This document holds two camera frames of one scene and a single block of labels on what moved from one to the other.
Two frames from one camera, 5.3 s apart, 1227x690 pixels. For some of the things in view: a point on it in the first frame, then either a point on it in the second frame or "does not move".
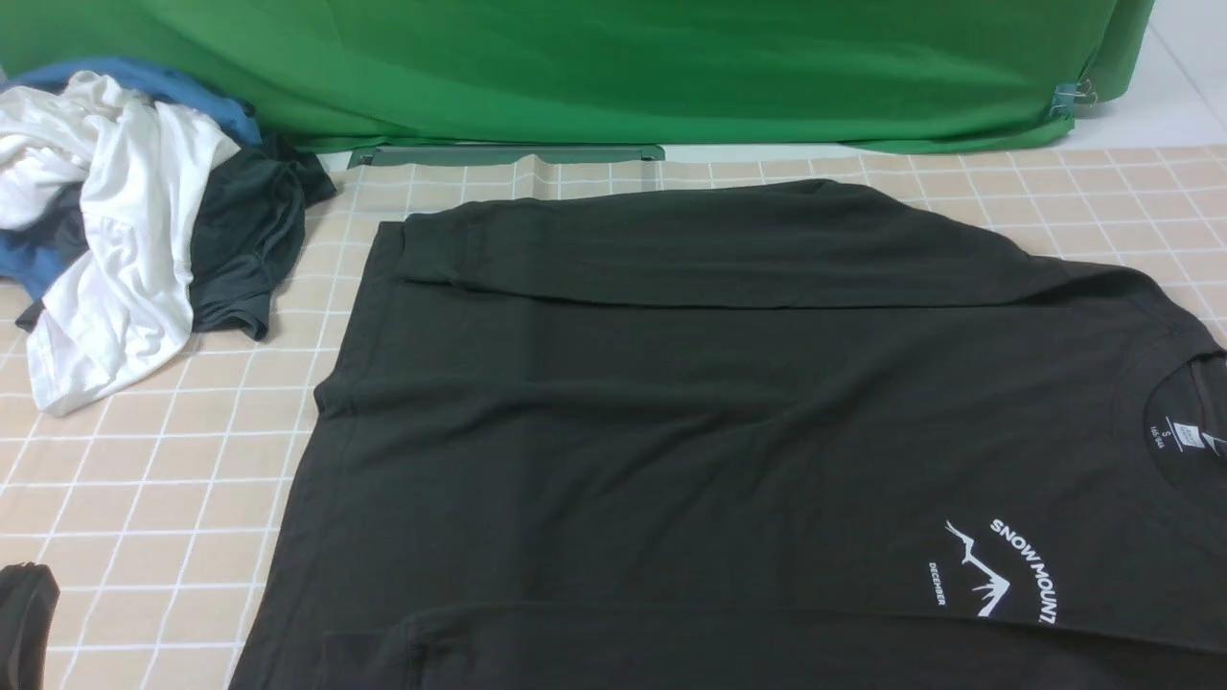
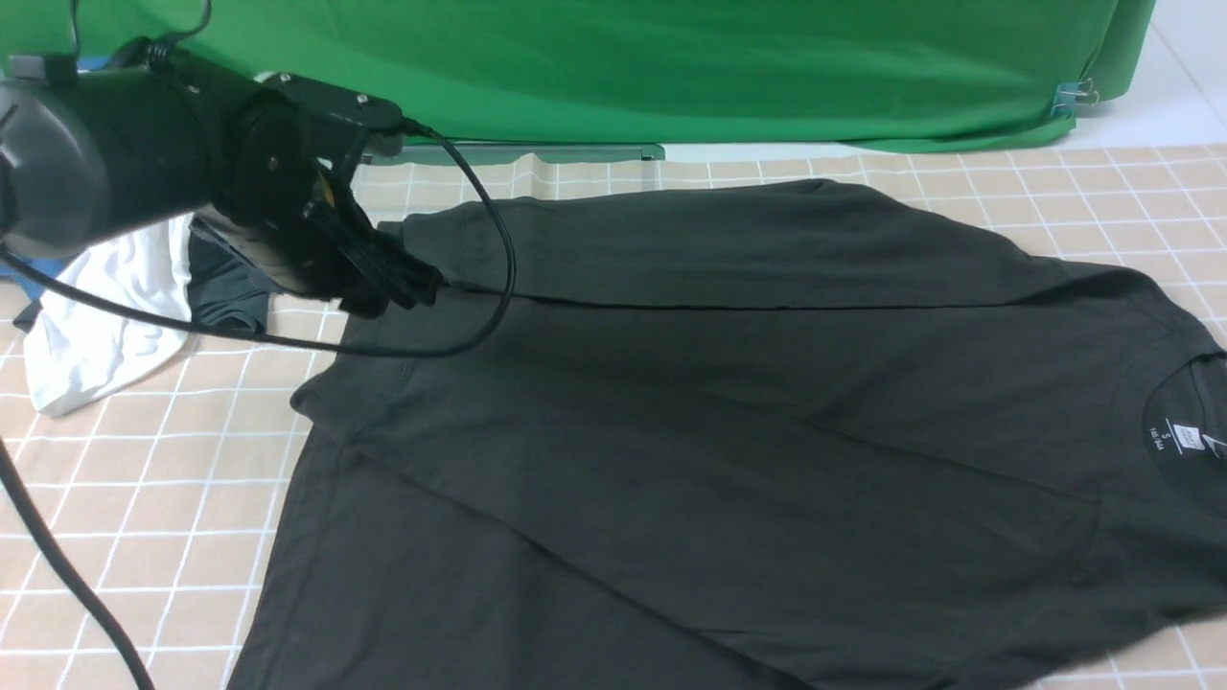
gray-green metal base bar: (364, 154) does not move
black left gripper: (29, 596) → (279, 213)
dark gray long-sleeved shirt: (789, 435) does not move
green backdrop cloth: (578, 73) does not move
